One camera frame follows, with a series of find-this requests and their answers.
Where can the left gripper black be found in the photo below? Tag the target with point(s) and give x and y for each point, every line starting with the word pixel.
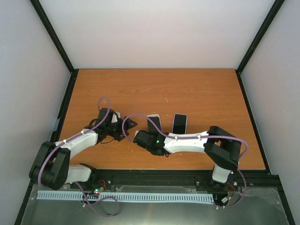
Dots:
pixel 128 125

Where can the white phone case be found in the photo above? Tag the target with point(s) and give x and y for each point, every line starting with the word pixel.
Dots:
pixel 153 115

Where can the black smartphone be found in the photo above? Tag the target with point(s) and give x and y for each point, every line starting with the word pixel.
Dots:
pixel 179 124

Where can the light blue phone case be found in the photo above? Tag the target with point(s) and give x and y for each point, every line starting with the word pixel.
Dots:
pixel 180 114

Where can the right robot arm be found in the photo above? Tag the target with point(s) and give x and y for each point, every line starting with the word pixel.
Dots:
pixel 220 146

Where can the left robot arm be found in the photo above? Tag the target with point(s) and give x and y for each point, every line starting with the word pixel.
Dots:
pixel 51 167

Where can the green led circuit board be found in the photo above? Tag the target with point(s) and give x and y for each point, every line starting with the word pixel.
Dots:
pixel 99 190

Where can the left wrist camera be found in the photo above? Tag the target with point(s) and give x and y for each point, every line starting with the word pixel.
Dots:
pixel 115 117

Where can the light blue cable duct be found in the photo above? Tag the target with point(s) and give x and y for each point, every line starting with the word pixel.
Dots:
pixel 126 197

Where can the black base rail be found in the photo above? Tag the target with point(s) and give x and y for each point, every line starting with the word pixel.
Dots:
pixel 198 179

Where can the black left frame post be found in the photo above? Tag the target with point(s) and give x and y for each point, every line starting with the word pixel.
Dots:
pixel 53 35

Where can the black frame post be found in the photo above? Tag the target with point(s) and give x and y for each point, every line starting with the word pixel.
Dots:
pixel 53 35
pixel 275 8

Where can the black right frame post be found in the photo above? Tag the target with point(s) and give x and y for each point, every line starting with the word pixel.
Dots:
pixel 275 8

